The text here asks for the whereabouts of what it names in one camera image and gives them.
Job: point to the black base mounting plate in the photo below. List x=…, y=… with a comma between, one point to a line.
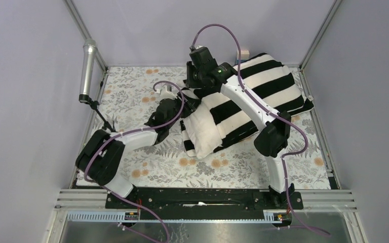
x=206, y=203

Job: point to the blue and white block stack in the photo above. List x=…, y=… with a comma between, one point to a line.
x=242, y=56

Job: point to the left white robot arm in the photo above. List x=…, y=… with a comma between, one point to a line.
x=100, y=158

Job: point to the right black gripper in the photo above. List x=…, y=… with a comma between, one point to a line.
x=191, y=84

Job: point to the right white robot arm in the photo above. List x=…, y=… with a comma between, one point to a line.
x=273, y=126

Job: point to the black white striped pillowcase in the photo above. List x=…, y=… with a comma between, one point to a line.
x=271, y=80

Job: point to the white slotted cable duct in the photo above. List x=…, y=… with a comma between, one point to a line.
x=124, y=217

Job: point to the silver microphone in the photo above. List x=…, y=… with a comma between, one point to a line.
x=89, y=51

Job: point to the white pillow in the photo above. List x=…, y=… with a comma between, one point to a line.
x=202, y=132

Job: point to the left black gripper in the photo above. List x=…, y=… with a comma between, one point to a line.
x=189, y=107

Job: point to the black microphone stand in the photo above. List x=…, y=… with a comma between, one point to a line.
x=106, y=125

